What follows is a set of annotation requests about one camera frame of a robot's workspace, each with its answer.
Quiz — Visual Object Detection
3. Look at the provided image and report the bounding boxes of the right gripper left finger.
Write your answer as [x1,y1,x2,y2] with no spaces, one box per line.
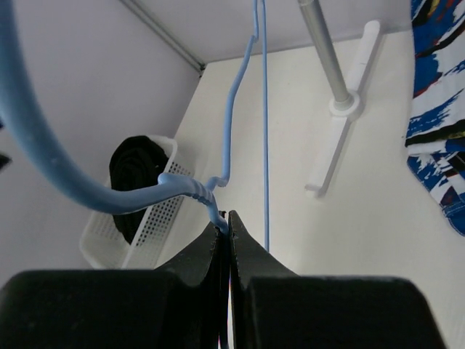
[1,225,226,348]

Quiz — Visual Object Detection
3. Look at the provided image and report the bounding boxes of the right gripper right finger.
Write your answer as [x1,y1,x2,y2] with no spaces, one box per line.
[228,211,445,348]

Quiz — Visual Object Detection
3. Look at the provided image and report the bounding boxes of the black trousers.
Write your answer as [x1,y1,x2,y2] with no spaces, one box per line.
[108,135,171,245]

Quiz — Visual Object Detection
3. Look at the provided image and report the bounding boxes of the light blue wire hanger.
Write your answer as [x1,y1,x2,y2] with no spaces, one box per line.
[1,1,267,236]

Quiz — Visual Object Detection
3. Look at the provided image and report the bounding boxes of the white plastic basket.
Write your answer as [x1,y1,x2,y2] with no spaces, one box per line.
[80,135,194,269]

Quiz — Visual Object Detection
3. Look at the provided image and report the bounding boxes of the silver clothes rack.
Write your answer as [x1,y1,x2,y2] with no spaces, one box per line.
[299,1,382,198]

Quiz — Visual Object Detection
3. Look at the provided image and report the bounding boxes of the blue white patterned shorts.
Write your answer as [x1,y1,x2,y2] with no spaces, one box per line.
[405,0,464,235]

